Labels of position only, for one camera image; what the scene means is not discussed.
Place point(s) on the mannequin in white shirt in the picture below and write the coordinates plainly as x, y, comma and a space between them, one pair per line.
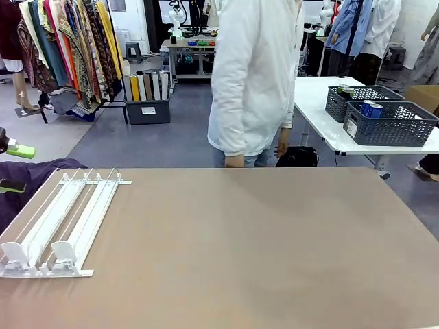
384, 24

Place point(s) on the person's left hand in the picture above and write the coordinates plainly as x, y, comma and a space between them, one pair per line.
284, 144

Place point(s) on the person's right hand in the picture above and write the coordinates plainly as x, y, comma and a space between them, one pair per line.
234, 161

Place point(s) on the mannequin in maroon dress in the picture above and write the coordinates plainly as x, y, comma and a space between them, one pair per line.
13, 34

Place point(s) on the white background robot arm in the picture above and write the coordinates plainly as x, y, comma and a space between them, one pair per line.
327, 12

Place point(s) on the grey plastic stool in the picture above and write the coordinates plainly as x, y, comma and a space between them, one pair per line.
398, 56
133, 51

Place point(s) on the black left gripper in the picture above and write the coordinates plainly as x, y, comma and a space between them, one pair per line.
2, 140

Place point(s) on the clothes rack with colourful garments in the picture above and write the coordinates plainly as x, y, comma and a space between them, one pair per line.
79, 51

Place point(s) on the black bag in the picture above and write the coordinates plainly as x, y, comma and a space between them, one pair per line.
298, 157

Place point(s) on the white can dispenser rack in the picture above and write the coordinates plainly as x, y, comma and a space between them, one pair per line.
85, 212

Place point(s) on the seated person's leg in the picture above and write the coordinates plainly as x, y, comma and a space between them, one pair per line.
428, 164

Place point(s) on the person's right forearm white sleeve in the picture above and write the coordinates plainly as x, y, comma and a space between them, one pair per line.
233, 123

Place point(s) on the person in white jacket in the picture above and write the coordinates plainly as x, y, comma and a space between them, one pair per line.
254, 75

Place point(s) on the white material roll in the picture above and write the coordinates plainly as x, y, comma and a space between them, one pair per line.
156, 87
141, 87
164, 85

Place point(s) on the small white background robot arm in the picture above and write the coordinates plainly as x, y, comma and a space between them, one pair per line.
176, 20

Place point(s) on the grey plastic storage bin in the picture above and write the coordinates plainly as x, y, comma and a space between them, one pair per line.
147, 111

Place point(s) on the grey plastic lattice basket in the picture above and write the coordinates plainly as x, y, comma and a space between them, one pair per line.
334, 106
391, 130

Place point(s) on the yellow material roll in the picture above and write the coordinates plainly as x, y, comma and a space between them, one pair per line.
135, 87

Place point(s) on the grey material roll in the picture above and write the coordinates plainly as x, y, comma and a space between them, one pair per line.
127, 87

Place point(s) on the grey fabric pile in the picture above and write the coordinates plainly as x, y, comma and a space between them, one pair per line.
68, 103

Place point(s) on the mannequin in blue shirt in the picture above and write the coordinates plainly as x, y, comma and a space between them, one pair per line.
343, 31

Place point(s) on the person's left forearm white sleeve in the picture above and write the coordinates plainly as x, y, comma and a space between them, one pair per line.
287, 118

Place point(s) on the cardboard box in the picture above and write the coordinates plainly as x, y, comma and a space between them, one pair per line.
423, 97

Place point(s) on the white side table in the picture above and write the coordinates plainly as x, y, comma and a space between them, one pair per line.
315, 103

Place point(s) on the dark purple cloth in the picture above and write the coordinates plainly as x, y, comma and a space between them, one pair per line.
31, 171

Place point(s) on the brown material roll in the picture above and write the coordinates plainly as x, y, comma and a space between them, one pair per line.
148, 87

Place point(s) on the mannequin in grey dress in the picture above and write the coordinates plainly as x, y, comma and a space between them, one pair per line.
428, 58

